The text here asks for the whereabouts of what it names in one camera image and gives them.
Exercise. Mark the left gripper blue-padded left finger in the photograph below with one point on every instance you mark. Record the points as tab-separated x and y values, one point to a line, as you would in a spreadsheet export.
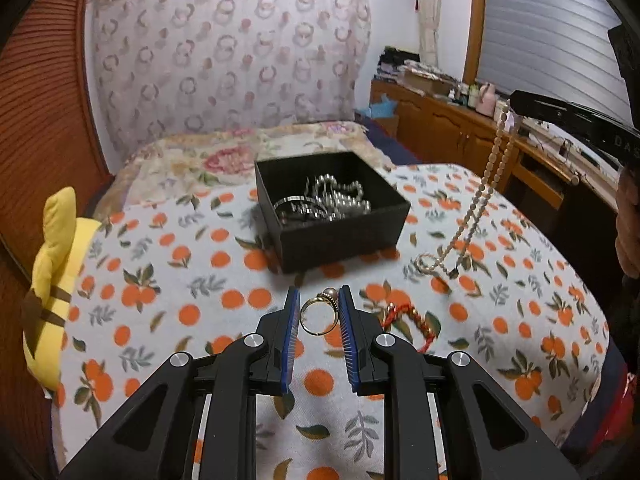
196	415

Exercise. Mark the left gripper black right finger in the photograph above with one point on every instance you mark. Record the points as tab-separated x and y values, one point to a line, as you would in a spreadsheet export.
485	434

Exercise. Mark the person right hand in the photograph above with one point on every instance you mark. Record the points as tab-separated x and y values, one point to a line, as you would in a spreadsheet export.
627	242

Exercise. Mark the window roller blind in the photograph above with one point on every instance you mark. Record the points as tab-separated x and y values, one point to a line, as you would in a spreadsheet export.
557	48

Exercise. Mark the pink bottle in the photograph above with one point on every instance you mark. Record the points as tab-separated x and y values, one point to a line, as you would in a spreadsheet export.
486	100

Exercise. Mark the orange print bedspread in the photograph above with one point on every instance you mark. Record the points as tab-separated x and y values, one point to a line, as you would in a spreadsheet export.
196	273

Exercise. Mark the wooden sideboard cabinet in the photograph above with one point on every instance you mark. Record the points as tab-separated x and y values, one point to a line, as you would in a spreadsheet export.
546	177

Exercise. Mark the yellow plush toy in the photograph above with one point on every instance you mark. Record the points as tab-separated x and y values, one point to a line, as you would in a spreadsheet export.
46	306

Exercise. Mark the silver bangle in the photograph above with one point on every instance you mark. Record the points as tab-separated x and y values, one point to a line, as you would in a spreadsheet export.
298	208

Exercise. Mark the floral quilt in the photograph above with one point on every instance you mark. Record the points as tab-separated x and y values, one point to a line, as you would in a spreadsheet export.
194	163

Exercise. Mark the black open box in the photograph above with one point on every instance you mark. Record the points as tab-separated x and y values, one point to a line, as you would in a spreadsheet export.
365	212

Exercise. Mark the brown louvered wardrobe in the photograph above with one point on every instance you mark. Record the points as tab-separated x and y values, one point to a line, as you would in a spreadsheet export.
48	141

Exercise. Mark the patterned lace curtain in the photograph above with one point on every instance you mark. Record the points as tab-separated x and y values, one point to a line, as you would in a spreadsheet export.
197	66

